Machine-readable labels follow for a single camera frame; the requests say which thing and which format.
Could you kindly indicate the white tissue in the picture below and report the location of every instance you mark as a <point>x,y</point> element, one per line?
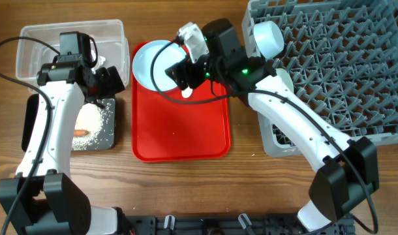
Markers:
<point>100,61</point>

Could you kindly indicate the mint green bowl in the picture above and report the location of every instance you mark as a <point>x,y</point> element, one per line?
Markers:
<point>285,76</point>

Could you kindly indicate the carrot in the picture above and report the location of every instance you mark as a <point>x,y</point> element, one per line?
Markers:
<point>80,133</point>

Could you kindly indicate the light blue plate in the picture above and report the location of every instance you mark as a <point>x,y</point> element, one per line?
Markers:
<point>141,64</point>

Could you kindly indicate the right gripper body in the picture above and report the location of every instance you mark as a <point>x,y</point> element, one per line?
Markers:
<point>194,73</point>

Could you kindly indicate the light blue bowl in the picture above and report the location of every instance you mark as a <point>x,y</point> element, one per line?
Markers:
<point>269,39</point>

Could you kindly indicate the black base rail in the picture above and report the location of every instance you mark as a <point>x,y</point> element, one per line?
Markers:
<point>283,223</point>

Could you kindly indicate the black tray bin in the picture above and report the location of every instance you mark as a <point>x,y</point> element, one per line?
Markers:
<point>30,117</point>

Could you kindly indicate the clear plastic bin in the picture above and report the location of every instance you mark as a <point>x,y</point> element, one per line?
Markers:
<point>109,36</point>

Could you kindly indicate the red serving tray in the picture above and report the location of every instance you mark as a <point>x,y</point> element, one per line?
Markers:
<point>165,131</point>

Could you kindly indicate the white plastic spoon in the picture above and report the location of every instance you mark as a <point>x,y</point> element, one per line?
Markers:
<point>186,93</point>

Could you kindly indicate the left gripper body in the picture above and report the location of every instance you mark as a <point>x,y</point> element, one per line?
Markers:
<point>105,86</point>

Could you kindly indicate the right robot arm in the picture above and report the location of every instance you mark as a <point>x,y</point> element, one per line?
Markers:
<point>346,171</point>

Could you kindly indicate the pile of white rice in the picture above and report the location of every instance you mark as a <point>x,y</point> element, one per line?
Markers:
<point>100,122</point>

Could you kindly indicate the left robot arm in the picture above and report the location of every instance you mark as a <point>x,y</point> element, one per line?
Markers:
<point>41,198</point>

